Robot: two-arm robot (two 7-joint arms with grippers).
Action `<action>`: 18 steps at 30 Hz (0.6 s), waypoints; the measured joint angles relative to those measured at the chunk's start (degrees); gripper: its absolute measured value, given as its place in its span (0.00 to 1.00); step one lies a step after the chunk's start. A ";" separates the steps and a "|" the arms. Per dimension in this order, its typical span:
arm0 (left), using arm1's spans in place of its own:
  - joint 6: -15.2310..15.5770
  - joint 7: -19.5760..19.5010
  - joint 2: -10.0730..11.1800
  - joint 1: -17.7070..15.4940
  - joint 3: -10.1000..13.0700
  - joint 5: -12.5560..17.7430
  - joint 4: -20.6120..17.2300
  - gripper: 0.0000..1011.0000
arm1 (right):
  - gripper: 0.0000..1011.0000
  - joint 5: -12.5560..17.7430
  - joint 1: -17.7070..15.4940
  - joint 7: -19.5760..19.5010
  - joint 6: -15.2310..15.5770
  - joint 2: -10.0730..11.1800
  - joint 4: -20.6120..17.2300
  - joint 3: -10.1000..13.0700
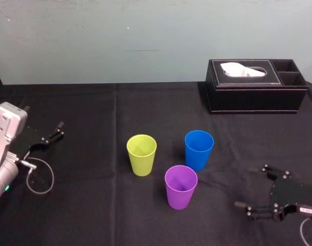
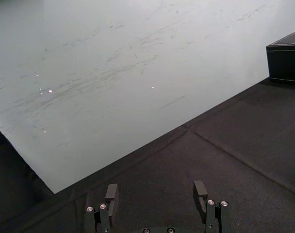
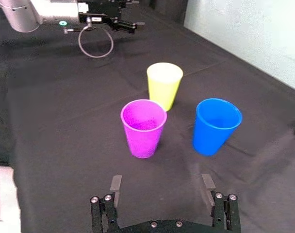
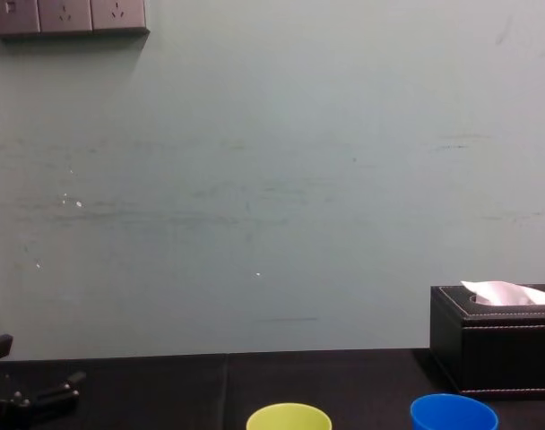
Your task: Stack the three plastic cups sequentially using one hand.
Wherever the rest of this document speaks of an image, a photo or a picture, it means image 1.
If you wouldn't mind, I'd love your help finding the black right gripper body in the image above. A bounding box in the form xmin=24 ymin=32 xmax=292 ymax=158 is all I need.
xmin=268 ymin=176 xmax=312 ymax=222

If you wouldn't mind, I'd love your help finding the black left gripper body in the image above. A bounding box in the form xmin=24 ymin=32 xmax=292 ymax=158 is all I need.
xmin=8 ymin=124 xmax=50 ymax=160

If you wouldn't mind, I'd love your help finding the purple plastic cup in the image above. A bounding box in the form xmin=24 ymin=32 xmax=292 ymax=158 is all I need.
xmin=164 ymin=165 xmax=199 ymax=211

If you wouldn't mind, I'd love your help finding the blue plastic cup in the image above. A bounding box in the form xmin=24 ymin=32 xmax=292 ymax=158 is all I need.
xmin=184 ymin=130 xmax=215 ymax=172

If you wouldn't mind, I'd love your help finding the black leather tissue box organizer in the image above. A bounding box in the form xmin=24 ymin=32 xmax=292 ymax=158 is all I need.
xmin=205 ymin=58 xmax=309 ymax=115

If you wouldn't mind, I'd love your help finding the black table cloth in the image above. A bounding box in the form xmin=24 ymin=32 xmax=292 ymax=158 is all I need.
xmin=0 ymin=81 xmax=312 ymax=246

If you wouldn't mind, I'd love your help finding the yellow-green plastic cup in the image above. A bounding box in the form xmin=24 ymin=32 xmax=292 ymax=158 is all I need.
xmin=126 ymin=134 xmax=158 ymax=177

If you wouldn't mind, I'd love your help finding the white tissue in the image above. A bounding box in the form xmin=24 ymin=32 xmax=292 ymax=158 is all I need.
xmin=220 ymin=62 xmax=267 ymax=77

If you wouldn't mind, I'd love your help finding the thin left gripper cable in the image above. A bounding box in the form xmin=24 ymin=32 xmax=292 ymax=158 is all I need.
xmin=19 ymin=157 xmax=55 ymax=196

